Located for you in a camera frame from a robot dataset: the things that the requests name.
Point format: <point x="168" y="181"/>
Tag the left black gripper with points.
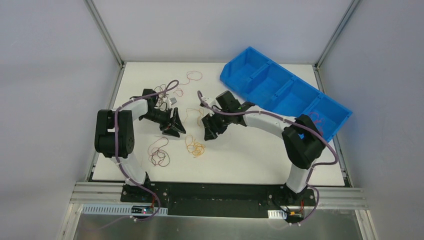
<point x="170" y="120"/>

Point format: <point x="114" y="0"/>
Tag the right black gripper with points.
<point x="218" y="122"/>

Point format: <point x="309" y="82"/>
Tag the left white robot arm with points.
<point x="114" y="133"/>

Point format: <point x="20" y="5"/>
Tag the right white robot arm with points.
<point x="302" y="140"/>

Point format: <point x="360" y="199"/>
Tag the blue compartment bin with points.
<point x="258" y="79"/>

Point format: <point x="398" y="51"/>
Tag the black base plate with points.
<point x="254" y="201"/>

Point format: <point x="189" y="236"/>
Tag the aluminium frame rail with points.
<point x="329" y="198"/>

